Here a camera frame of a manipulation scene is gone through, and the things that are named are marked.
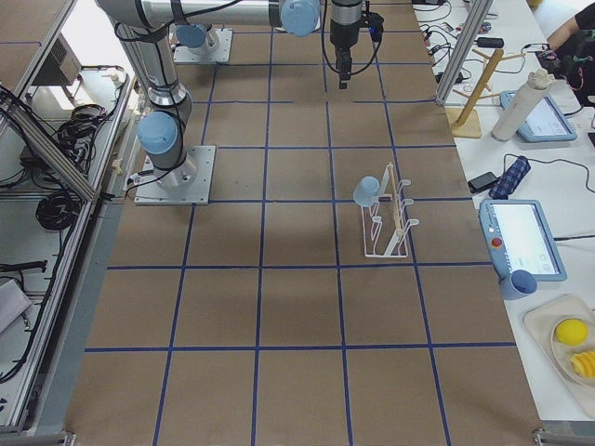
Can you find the blue plaid pouch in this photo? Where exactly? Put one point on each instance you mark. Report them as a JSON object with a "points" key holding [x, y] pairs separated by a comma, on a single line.
{"points": [[510, 179]]}

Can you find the person in black shirt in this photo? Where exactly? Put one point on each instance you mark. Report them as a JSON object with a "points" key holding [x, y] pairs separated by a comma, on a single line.
{"points": [[573, 45]]}

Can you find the white cylindrical bottle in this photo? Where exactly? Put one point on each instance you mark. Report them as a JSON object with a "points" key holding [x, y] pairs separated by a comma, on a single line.
{"points": [[523, 102]]}

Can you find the white wire cup rack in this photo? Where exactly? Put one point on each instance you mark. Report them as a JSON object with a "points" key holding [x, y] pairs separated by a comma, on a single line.
{"points": [[385, 225]]}

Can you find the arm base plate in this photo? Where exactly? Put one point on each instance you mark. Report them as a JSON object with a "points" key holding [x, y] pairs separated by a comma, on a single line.
{"points": [[200, 45], [189, 183]]}

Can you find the wooden mug tree stand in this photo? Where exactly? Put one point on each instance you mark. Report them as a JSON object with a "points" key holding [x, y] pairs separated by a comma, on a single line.
{"points": [[464, 122]]}

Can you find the far blue teach pendant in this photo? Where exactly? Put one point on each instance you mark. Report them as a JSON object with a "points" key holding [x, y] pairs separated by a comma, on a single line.
{"points": [[546, 123]]}

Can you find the light blue plastic cup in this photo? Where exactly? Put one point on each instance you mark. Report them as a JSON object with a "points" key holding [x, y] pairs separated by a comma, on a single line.
{"points": [[366, 192]]}

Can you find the aluminium frame post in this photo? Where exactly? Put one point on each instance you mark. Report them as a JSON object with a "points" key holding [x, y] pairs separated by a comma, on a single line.
{"points": [[470, 29]]}

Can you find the blue grey cup on table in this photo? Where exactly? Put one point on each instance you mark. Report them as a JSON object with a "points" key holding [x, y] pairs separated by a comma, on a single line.
{"points": [[518, 284]]}

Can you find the black smartphone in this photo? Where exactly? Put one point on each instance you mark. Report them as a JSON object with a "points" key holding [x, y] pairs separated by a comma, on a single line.
{"points": [[482, 182]]}

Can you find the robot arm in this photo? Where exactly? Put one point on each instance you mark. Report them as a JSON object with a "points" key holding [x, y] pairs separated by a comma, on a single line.
{"points": [[143, 28]]}

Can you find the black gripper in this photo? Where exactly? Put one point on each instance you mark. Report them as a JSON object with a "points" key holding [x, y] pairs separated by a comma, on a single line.
{"points": [[344, 29]]}

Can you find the blue teach pendant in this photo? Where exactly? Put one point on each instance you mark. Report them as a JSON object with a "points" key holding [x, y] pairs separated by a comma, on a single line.
{"points": [[546, 123], [518, 236]]}

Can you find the yellow lemon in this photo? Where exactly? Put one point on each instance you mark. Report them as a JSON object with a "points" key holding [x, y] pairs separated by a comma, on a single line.
{"points": [[571, 332]]}

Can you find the near blue teach pendant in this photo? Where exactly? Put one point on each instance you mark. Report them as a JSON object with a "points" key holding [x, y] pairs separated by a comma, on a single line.
{"points": [[518, 236]]}

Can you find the beige tray with fruit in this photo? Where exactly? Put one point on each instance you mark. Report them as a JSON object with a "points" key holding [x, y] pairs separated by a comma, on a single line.
{"points": [[541, 324]]}

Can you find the yellow banana slices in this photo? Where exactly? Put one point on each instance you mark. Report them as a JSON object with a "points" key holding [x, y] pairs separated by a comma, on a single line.
{"points": [[583, 363]]}

